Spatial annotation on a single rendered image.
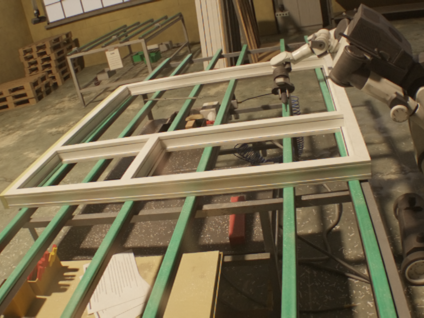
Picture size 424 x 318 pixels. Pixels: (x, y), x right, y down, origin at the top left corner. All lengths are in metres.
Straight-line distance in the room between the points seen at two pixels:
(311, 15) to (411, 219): 7.06
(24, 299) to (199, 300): 0.65
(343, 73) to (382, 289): 0.93
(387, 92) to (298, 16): 7.36
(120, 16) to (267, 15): 3.45
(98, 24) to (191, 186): 9.09
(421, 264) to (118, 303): 1.43
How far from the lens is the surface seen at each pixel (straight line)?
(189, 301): 1.38
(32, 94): 8.28
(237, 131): 1.78
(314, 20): 9.01
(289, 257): 1.11
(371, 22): 1.76
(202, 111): 2.91
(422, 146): 2.04
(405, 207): 2.42
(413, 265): 2.16
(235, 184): 1.41
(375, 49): 1.78
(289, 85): 2.21
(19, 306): 1.60
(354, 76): 1.66
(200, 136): 1.81
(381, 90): 1.69
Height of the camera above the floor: 1.58
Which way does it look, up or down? 24 degrees down
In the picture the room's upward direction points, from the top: 13 degrees counter-clockwise
